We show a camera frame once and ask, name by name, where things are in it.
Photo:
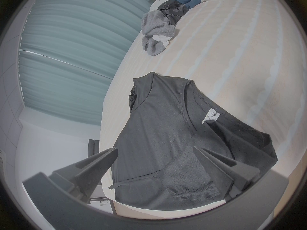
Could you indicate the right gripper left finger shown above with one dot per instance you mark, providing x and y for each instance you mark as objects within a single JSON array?
[{"x": 93, "y": 171}]

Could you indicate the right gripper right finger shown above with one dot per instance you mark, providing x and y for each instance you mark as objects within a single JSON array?
[{"x": 223, "y": 171}]

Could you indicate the black T-shirt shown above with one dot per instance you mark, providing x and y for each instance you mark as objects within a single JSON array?
[{"x": 163, "y": 133}]

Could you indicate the blue-green curtain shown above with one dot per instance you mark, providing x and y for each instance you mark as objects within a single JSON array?
[
  {"x": 67, "y": 87},
  {"x": 84, "y": 27}
]

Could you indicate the bed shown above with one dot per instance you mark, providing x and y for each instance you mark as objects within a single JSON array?
[{"x": 239, "y": 56}]

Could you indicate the grey garment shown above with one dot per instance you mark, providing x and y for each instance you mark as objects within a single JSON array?
[{"x": 156, "y": 26}]

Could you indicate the black glossy garment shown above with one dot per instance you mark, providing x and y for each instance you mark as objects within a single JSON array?
[{"x": 174, "y": 11}]

